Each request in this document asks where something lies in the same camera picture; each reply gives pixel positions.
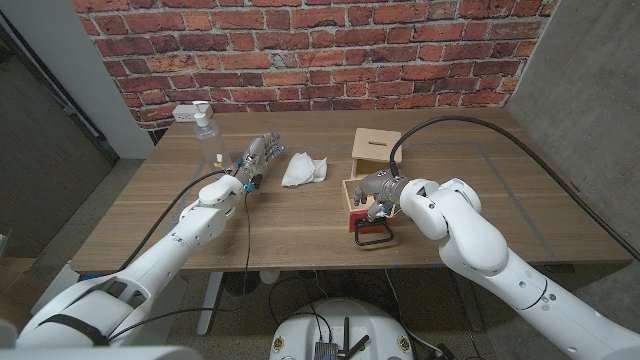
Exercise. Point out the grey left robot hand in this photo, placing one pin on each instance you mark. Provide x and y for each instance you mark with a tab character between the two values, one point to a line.
257	155

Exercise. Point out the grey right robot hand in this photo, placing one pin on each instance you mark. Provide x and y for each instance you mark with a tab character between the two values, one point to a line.
382	185

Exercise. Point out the wooden box with slot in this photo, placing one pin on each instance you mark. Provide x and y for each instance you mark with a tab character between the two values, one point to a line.
375	145

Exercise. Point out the wooden drawer with red front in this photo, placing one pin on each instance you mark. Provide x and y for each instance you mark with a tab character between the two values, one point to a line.
357	220

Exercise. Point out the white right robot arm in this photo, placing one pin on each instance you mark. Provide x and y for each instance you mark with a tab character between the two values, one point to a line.
480	245

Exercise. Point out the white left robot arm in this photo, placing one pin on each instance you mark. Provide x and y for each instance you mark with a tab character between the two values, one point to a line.
160	260

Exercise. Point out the crumpled white tissue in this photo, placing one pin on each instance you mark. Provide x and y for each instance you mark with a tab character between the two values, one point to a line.
302	170

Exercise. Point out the grey computer box with antennas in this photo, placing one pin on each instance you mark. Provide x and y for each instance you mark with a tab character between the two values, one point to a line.
326	350

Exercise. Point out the clear pump bottle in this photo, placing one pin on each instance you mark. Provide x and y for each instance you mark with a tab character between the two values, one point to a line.
209	137

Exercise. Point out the white power strip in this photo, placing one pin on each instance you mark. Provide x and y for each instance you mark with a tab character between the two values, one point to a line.
184	114

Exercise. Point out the printed brick backdrop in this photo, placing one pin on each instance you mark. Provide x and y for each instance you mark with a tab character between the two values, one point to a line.
320	55

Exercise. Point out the grey table leg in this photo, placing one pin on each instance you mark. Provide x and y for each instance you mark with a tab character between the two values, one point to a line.
467	310

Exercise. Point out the white table leg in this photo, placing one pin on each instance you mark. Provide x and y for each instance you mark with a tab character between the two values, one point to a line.
210	300

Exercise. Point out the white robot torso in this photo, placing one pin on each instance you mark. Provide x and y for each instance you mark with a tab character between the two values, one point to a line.
300	330

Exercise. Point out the blue foot pedal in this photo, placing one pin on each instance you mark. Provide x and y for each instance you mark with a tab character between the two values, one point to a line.
87	276

